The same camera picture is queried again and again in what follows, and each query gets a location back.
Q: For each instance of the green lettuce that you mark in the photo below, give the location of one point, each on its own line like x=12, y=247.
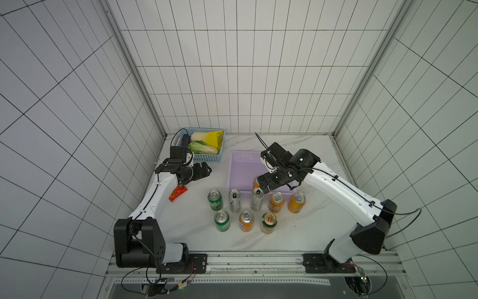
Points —
x=199, y=147

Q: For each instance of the green sprite can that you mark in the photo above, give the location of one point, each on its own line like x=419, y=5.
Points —
x=222, y=221
x=215, y=200

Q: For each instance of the blue plastic basket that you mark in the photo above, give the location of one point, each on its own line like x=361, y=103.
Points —
x=176, y=141

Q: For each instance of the yellow napa cabbage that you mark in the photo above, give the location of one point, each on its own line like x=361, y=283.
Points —
x=212, y=139

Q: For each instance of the orange fanta can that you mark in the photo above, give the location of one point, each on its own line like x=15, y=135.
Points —
x=255, y=183
x=296, y=203
x=246, y=220
x=276, y=202

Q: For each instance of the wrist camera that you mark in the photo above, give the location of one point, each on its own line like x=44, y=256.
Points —
x=275, y=156
x=181, y=155

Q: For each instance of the purple plastic basket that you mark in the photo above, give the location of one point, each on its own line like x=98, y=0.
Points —
x=244, y=167

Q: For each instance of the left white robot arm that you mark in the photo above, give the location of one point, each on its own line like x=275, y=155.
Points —
x=138, y=240

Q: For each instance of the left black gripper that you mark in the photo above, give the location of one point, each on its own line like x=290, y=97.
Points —
x=198, y=174

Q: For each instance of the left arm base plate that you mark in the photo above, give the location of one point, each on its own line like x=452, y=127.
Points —
x=193, y=264

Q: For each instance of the red snack packet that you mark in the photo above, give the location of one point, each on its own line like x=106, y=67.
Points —
x=178, y=191

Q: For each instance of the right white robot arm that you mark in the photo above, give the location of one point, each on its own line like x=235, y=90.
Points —
x=373, y=217

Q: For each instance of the aluminium mounting rail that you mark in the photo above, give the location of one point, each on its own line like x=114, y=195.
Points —
x=264, y=267

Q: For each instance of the silver slim can back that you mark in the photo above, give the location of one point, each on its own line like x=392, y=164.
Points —
x=235, y=200

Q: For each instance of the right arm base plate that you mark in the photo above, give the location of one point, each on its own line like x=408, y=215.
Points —
x=316, y=263

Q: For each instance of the dark purple eggplant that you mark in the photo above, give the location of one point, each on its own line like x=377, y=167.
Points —
x=185, y=140

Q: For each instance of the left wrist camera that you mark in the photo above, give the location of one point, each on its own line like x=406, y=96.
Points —
x=181, y=155

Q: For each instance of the green brown can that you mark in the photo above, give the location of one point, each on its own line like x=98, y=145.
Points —
x=269, y=223

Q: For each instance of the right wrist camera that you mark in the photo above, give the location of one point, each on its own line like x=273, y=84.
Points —
x=275, y=156

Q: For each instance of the silver slim can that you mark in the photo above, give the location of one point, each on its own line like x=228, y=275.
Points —
x=257, y=196
x=235, y=200

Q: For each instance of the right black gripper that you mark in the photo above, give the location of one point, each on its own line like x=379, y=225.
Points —
x=269, y=180

